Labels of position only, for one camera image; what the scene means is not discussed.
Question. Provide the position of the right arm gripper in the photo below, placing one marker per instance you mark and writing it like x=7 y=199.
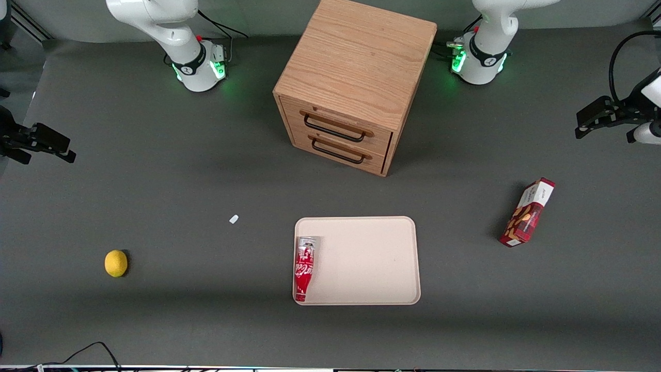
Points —
x=6 y=135

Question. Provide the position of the wooden drawer front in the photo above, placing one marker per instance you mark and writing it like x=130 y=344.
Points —
x=374 y=161
x=379 y=138

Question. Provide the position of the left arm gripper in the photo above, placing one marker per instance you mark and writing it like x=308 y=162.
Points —
x=626 y=112

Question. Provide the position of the aluminium frame rail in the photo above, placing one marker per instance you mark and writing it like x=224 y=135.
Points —
x=28 y=20

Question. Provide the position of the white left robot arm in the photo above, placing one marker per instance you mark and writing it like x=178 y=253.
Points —
x=490 y=31

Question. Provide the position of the yellow lemon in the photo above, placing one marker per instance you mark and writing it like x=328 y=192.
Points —
x=115 y=263

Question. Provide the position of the beige plastic tray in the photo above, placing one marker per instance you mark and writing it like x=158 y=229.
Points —
x=372 y=258

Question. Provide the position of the red cola bottle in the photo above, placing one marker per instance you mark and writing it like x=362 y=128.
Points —
x=304 y=266

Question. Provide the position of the red cookie box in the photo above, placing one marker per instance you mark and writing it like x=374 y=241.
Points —
x=526 y=214

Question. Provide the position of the wooden two-drawer cabinet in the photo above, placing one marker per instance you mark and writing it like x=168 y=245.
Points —
x=356 y=57

